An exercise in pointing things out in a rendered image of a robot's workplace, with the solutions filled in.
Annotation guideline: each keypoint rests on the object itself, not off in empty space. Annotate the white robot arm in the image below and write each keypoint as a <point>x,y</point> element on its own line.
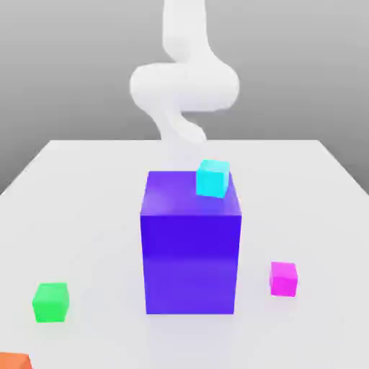
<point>184,83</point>

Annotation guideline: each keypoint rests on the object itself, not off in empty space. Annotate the small cyan cube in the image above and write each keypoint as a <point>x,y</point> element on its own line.
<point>212,180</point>

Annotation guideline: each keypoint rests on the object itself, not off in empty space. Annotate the small magenta cube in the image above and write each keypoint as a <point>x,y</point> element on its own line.
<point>283,280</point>

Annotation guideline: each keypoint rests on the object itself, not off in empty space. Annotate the small green cube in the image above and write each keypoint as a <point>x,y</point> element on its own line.
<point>50,303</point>

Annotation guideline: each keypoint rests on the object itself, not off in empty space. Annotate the large purple box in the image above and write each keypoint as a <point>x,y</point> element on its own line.
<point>190,259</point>

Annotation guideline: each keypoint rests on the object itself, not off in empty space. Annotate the large orange box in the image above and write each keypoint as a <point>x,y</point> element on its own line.
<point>14,361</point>

